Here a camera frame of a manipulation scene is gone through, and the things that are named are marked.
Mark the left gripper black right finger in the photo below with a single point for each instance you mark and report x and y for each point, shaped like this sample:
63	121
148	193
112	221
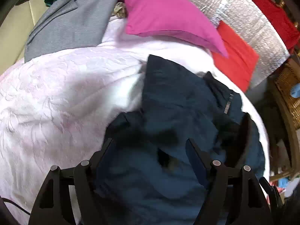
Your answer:
233	191

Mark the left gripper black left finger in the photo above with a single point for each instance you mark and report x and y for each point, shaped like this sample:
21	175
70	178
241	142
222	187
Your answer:
53	202

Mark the navy blue zip jacket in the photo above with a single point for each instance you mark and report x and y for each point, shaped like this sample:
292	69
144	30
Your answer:
147	178

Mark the white embossed bed blanket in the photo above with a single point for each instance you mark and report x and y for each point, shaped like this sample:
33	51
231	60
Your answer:
56	107

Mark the light blue cloth in basket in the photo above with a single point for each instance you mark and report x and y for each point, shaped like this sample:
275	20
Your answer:
295	91

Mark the wicker basket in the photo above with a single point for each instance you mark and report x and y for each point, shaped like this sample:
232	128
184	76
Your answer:
285	81

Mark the red cushion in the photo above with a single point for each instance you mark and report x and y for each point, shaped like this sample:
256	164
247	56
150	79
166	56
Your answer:
241	61

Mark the cream leather chair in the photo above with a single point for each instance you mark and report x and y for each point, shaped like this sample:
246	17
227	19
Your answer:
15	30

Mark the red cloth on panel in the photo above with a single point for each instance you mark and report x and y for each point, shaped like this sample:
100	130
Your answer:
280	21

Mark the grey garment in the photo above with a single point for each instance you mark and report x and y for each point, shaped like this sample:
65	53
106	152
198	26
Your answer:
69	24

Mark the silver foil insulation panel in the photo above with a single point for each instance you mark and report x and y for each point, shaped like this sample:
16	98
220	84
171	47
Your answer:
247	20

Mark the magenta pillow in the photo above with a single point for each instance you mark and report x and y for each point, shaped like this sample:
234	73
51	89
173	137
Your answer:
179	19

